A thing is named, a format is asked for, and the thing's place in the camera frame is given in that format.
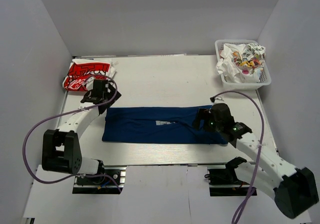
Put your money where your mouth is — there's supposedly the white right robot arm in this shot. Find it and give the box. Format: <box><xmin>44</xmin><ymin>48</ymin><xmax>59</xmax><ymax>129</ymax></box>
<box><xmin>192</xmin><ymin>103</ymin><xmax>319</xmax><ymax>219</ymax></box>

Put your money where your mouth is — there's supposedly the blue t-shirt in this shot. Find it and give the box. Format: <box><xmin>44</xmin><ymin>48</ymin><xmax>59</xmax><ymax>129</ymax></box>
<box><xmin>102</xmin><ymin>105</ymin><xmax>227</xmax><ymax>145</ymax></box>

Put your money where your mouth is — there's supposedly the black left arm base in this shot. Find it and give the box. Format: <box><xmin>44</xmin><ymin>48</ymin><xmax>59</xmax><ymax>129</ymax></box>
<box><xmin>72</xmin><ymin>167</ymin><xmax>126</xmax><ymax>195</ymax></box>

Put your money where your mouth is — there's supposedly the red and white folded t-shirt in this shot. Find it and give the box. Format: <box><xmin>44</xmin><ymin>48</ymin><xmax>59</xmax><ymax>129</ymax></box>
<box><xmin>62</xmin><ymin>58</ymin><xmax>116</xmax><ymax>92</ymax></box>

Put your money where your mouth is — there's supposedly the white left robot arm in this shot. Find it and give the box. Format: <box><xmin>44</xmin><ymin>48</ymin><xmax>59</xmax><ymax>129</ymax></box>
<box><xmin>41</xmin><ymin>79</ymin><xmax>121</xmax><ymax>175</ymax></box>

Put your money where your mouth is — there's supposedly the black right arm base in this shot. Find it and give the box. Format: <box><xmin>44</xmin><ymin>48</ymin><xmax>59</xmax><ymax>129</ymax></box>
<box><xmin>204</xmin><ymin>157</ymin><xmax>249</xmax><ymax>197</ymax></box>

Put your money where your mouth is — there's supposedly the white plastic basket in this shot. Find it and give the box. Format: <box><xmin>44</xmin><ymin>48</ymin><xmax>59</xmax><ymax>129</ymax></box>
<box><xmin>215</xmin><ymin>39</ymin><xmax>272</xmax><ymax>90</ymax></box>

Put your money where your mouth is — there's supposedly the white printed t-shirt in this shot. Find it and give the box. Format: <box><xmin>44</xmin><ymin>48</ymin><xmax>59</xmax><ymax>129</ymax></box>
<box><xmin>216</xmin><ymin>43</ymin><xmax>266</xmax><ymax>83</ymax></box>

